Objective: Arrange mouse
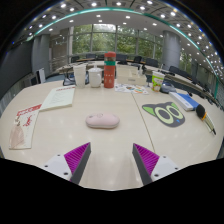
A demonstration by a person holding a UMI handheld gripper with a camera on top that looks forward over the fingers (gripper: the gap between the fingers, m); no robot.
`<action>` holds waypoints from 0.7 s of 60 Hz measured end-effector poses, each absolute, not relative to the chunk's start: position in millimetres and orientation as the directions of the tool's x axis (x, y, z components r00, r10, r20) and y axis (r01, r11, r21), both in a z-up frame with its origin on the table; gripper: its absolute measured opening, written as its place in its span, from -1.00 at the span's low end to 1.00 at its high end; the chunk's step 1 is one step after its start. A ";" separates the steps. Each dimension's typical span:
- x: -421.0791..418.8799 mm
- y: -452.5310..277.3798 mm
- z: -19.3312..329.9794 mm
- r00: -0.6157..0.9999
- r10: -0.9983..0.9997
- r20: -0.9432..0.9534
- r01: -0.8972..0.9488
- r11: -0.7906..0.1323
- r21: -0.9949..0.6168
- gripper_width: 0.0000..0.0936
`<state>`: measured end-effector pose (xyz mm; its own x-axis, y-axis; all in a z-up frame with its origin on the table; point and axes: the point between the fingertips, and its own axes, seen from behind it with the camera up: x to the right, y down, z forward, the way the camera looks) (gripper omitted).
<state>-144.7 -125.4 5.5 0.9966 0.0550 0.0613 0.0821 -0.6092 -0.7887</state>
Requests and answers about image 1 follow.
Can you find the blue white book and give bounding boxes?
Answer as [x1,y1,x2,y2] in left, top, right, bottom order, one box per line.
[168,91,200,112]

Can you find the pink computer mouse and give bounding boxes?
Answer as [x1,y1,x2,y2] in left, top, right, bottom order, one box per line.
[85,112,121,130]

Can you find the green white cup with straw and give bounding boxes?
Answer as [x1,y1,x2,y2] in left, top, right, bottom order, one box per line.
[151,64,166,93]

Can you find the red white leaflet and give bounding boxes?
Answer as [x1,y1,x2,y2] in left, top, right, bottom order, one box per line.
[8,103,43,150]

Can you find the white lidded mug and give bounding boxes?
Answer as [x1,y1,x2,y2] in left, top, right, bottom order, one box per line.
[87,66,103,89]

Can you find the dark office chairs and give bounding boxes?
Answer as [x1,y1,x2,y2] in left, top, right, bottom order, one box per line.
[69,53,214,98]

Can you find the white floor appliance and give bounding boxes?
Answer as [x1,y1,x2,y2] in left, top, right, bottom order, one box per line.
[35,67,47,84]

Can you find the cream booklet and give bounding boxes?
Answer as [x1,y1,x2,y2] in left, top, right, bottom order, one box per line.
[39,85,77,112]

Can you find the ceiling lights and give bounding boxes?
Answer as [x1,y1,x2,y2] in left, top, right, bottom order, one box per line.
[24,0,223,71]

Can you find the colourful sticker sheet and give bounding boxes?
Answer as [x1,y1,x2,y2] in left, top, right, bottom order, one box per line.
[114,83,150,96]

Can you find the cat-shaped grey green mouse pad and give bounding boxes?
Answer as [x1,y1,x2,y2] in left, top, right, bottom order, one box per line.
[141,101,186,128]

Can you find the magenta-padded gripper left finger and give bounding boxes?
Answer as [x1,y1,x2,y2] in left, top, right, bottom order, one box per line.
[42,142,92,185]

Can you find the red drink bottle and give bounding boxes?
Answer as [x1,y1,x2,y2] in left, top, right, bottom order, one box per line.
[103,51,117,89]

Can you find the white cardboard box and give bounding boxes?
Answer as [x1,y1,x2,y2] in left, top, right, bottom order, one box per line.
[115,64,148,87]

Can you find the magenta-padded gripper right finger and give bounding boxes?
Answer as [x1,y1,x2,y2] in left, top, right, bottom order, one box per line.
[131,143,181,186]

